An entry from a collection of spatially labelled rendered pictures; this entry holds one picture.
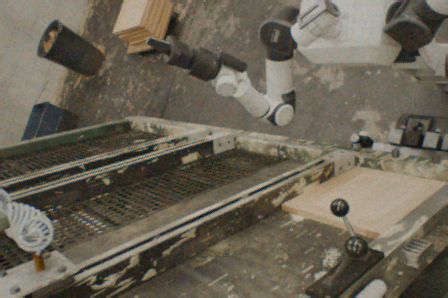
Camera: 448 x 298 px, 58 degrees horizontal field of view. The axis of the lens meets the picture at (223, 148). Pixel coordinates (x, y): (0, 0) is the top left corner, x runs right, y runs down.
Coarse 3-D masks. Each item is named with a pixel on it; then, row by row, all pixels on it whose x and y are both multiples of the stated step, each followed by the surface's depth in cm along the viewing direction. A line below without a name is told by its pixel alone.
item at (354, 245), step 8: (352, 240) 65; (360, 240) 65; (344, 248) 66; (352, 248) 64; (360, 248) 64; (352, 256) 65; (360, 256) 64; (344, 264) 68; (336, 272) 70; (328, 280) 71; (336, 280) 72; (328, 288) 71
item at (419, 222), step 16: (416, 208) 101; (432, 208) 100; (400, 224) 93; (416, 224) 93; (432, 224) 97; (384, 240) 87; (400, 240) 86; (384, 256) 81; (368, 272) 77; (384, 272) 82; (352, 288) 73
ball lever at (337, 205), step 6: (336, 198) 81; (336, 204) 80; (342, 204) 79; (348, 204) 80; (336, 210) 80; (342, 210) 79; (348, 210) 80; (336, 216) 81; (342, 216) 80; (348, 222) 80; (348, 228) 80; (354, 234) 80; (366, 258) 78
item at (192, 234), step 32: (320, 160) 134; (352, 160) 140; (256, 192) 113; (288, 192) 117; (32, 224) 71; (192, 224) 95; (224, 224) 101; (96, 256) 84; (128, 256) 83; (160, 256) 88; (0, 288) 69; (32, 288) 68; (64, 288) 74; (96, 288) 79; (128, 288) 84
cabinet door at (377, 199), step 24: (360, 168) 139; (312, 192) 122; (336, 192) 121; (360, 192) 119; (384, 192) 118; (408, 192) 116; (432, 192) 114; (312, 216) 108; (360, 216) 104; (384, 216) 103
